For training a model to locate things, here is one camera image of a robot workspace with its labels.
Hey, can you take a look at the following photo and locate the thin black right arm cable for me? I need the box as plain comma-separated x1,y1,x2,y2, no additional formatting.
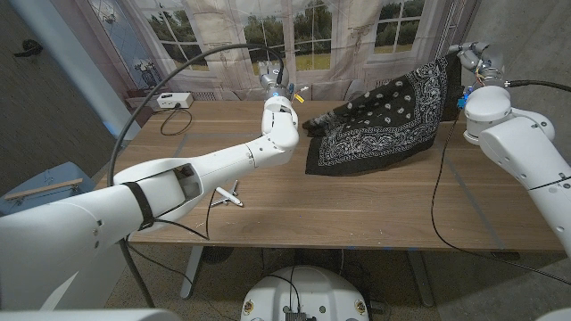
430,109,571,286

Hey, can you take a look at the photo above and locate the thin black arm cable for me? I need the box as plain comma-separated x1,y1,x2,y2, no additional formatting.
127,191,237,321
430,109,571,286

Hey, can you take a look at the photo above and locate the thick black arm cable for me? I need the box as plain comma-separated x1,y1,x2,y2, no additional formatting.
503,78,571,94
105,43,286,309

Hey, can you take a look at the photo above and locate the blue storage bin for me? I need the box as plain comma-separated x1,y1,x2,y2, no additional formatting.
0,160,108,218

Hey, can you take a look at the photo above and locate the thin black looped cable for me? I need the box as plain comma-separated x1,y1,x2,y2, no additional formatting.
159,106,194,137

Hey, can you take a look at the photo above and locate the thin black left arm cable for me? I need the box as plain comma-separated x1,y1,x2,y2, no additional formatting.
127,191,237,321

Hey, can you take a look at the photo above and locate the black torso cable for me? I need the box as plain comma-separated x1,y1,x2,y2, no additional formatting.
267,265,301,313

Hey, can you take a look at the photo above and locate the white robot torso base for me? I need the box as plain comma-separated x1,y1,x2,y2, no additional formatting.
240,265,370,321

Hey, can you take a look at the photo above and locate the black paisley bandana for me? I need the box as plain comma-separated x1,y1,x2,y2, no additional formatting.
302,52,465,177

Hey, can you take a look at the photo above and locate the white power box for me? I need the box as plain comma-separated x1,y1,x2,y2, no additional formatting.
156,92,194,110

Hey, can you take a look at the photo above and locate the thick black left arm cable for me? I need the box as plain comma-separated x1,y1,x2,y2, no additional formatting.
105,43,286,309

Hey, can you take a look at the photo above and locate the printed window backdrop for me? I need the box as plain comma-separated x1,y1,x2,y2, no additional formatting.
87,0,481,103

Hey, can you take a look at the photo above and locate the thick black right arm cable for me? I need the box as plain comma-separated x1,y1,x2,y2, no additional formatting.
503,78,571,94

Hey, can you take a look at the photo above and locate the grey table leg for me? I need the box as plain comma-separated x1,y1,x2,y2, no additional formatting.
406,249,436,309
179,245,204,300

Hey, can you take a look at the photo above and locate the white pillar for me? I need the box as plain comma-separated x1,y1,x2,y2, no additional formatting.
8,0,142,142

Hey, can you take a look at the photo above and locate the wooden bar handle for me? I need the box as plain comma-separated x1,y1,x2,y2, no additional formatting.
3,177,84,202

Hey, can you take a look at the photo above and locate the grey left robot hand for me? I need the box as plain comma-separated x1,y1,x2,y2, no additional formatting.
258,60,295,102

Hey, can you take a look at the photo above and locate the white toy airplane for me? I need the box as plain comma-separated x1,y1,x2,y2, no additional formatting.
209,178,244,208

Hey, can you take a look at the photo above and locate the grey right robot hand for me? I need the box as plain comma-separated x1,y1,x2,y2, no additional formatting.
448,41,508,89

